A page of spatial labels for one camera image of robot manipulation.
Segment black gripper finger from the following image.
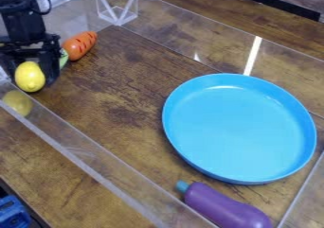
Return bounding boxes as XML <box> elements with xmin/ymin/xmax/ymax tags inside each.
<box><xmin>37</xmin><ymin>48</ymin><xmax>60</xmax><ymax>85</ymax></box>

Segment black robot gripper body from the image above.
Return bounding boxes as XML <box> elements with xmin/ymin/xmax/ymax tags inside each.
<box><xmin>0</xmin><ymin>4</ymin><xmax>60</xmax><ymax>59</ymax></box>

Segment orange toy carrot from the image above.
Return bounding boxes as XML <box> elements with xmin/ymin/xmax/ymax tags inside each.
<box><xmin>58</xmin><ymin>31</ymin><xmax>97</xmax><ymax>68</ymax></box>

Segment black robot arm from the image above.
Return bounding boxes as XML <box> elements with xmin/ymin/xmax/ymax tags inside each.
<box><xmin>0</xmin><ymin>0</ymin><xmax>60</xmax><ymax>84</ymax></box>

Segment yellow toy lemon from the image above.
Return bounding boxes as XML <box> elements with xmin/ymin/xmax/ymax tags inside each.
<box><xmin>13</xmin><ymin>61</ymin><xmax>45</xmax><ymax>93</ymax></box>

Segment blue round plate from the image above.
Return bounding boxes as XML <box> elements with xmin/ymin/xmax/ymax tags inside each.
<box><xmin>162</xmin><ymin>74</ymin><xmax>315</xmax><ymax>184</ymax></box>

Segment blue plastic crate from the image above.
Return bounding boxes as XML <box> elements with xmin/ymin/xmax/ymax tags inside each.
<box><xmin>0</xmin><ymin>195</ymin><xmax>32</xmax><ymax>228</ymax></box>

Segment purple toy eggplant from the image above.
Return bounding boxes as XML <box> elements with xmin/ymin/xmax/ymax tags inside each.
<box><xmin>175</xmin><ymin>181</ymin><xmax>273</xmax><ymax>228</ymax></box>

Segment clear acrylic enclosure wall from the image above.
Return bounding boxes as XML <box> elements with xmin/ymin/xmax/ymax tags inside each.
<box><xmin>0</xmin><ymin>0</ymin><xmax>324</xmax><ymax>228</ymax></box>

